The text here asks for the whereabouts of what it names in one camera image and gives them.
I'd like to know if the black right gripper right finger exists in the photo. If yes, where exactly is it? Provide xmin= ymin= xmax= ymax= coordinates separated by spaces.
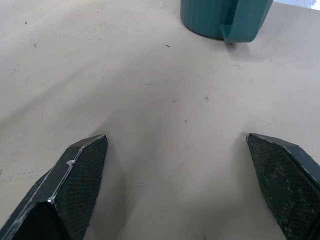
xmin=245 ymin=132 xmax=320 ymax=240

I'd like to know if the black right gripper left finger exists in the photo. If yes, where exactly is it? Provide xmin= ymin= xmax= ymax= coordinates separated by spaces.
xmin=0 ymin=134 xmax=109 ymax=240

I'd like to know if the teal ribbed mug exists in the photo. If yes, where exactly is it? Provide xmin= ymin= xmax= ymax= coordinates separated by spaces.
xmin=179 ymin=0 xmax=275 ymax=44

